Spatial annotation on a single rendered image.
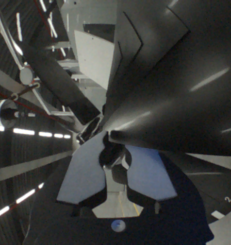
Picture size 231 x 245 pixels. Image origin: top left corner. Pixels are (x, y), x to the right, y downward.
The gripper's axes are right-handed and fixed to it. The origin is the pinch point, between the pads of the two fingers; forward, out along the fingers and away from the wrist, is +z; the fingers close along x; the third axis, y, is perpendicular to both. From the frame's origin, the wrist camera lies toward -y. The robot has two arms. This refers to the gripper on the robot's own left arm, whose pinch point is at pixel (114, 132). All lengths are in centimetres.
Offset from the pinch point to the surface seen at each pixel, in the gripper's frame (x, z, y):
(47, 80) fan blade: -15.5, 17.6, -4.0
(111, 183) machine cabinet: -27, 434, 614
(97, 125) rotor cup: -3.6, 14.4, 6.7
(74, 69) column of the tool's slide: -27, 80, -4
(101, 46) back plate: -3.7, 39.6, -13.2
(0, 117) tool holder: -25.2, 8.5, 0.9
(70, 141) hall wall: -435, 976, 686
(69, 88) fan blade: -12.1, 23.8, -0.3
